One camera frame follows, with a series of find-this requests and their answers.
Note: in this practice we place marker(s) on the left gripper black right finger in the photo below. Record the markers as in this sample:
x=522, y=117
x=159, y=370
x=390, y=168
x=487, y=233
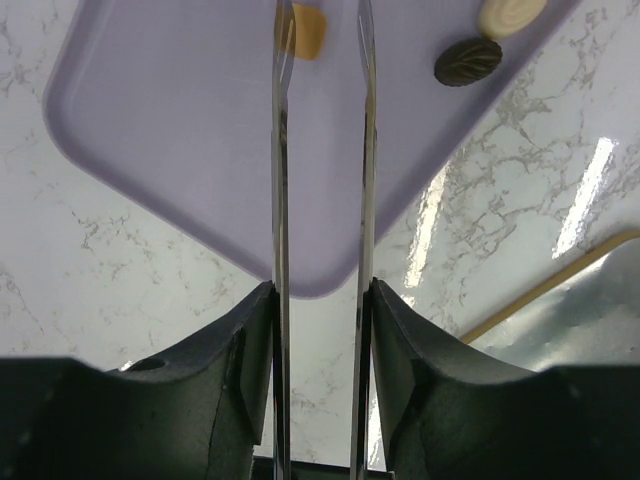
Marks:
x=449, y=411

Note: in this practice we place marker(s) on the tan round chocolate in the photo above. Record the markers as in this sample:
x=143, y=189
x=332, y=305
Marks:
x=310, y=29

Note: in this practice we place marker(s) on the dark metal tin lid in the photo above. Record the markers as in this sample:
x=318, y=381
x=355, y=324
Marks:
x=585, y=314

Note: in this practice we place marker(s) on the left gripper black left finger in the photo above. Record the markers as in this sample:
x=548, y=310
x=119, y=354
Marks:
x=192, y=411

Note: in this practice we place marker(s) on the dark oval chocolate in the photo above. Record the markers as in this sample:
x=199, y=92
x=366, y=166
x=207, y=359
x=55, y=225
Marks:
x=467, y=62

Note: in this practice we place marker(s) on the metal tongs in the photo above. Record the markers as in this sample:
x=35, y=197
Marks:
x=323, y=172

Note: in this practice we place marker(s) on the cream oval chocolate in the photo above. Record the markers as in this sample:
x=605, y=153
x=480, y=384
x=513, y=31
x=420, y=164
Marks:
x=502, y=18

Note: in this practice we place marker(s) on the lilac plastic tray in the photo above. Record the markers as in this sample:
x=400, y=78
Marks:
x=178, y=105

